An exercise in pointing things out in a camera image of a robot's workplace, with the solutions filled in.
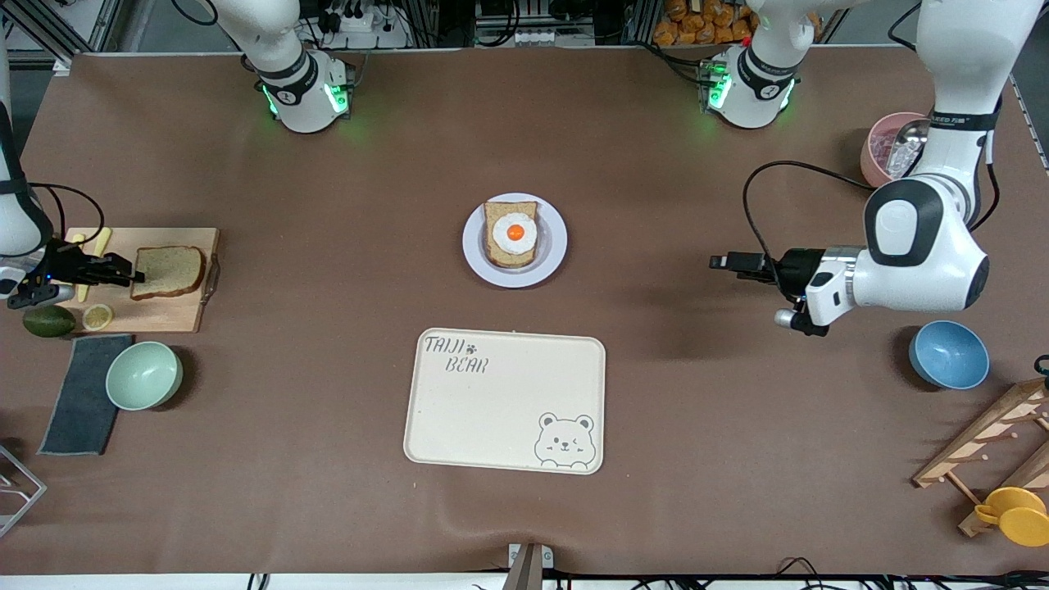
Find wooden peg rack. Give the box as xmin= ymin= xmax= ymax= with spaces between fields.
xmin=912 ymin=377 xmax=1049 ymax=538

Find white power strip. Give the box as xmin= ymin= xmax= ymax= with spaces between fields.
xmin=316 ymin=0 xmax=411 ymax=50

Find yellow cup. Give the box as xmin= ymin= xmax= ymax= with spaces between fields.
xmin=974 ymin=487 xmax=1049 ymax=547

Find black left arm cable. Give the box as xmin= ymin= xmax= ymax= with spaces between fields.
xmin=742 ymin=161 xmax=879 ymax=275

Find plain brown bread slice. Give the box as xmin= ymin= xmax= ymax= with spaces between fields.
xmin=130 ymin=246 xmax=207 ymax=301

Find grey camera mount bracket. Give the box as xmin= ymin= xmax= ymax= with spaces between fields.
xmin=506 ymin=542 xmax=555 ymax=590

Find metal wire rack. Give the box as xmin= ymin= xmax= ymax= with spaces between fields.
xmin=0 ymin=442 xmax=48 ymax=539

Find fried egg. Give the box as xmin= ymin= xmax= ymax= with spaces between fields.
xmin=493 ymin=212 xmax=538 ymax=254

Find pink bowl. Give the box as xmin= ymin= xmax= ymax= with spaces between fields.
xmin=860 ymin=112 xmax=932 ymax=188

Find dark grey cloth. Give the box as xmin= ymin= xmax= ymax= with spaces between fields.
xmin=37 ymin=334 xmax=134 ymax=456

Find metal scoop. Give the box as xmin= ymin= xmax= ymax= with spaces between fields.
xmin=889 ymin=120 xmax=932 ymax=177

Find brown bread slice under egg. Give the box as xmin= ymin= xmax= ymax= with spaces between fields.
xmin=483 ymin=200 xmax=541 ymax=269

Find yellow plastic knife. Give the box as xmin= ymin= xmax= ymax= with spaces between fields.
xmin=76 ymin=227 xmax=112 ymax=302

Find mint green bowl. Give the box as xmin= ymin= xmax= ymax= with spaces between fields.
xmin=105 ymin=341 xmax=184 ymax=411

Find orange snack packets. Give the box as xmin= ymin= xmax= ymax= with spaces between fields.
xmin=653 ymin=0 xmax=822 ymax=47

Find wooden cutting board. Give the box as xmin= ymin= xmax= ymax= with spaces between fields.
xmin=57 ymin=227 xmax=221 ymax=334

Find cream bear print tray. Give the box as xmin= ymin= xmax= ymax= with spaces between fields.
xmin=402 ymin=328 xmax=606 ymax=475

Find clear ice cubes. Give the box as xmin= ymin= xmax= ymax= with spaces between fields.
xmin=870 ymin=131 xmax=902 ymax=177

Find blue bowl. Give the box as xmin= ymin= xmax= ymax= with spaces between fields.
xmin=908 ymin=320 xmax=991 ymax=391

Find lavender round plate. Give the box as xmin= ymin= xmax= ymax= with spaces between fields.
xmin=461 ymin=193 xmax=568 ymax=288

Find green avocado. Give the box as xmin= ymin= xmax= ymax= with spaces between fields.
xmin=22 ymin=304 xmax=77 ymax=338

